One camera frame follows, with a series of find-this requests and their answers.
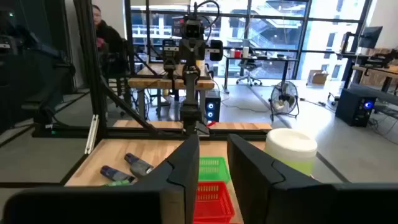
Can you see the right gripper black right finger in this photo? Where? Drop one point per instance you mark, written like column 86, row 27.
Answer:
column 264, row 186

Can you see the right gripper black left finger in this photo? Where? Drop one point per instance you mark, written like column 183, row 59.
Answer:
column 183, row 174

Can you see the dark blue toiletry tube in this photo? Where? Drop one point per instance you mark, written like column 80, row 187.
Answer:
column 115, row 174
column 140, row 168

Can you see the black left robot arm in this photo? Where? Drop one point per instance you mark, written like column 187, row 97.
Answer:
column 190, row 102

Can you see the green plastic basket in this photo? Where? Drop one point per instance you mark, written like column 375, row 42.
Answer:
column 213, row 169

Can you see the red plastic basket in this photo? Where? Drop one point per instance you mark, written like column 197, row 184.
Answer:
column 213, row 202

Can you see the white-lidded green wipes canister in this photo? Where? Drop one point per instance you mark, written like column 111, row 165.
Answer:
column 290, row 146

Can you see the wooden workbench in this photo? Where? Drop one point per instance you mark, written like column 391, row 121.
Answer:
column 149, row 83

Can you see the office chair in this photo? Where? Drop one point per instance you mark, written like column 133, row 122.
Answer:
column 248, row 67

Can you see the black computer tower blue lights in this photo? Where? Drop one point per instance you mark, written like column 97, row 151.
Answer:
column 354, row 107
column 213, row 107

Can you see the black desk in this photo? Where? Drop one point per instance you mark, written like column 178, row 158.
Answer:
column 264, row 58

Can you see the person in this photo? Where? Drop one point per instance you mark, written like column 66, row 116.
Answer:
column 107, row 40

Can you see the black floor fan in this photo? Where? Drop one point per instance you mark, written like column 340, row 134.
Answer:
column 283, row 99

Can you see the cardboard box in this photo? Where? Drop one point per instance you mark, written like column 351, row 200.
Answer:
column 317, row 77

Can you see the dark background equipment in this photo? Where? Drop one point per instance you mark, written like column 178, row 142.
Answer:
column 34, row 77

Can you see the wooden desk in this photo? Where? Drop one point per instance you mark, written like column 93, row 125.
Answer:
column 379, row 71

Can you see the black monitor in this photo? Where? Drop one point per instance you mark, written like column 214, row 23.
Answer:
column 370, row 37

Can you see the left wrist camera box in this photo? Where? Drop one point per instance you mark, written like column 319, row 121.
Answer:
column 192, row 29

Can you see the white bracket strip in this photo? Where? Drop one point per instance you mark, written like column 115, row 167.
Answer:
column 91, row 133

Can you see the black aluminium table frame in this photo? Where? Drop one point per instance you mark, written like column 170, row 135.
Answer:
column 90, row 77

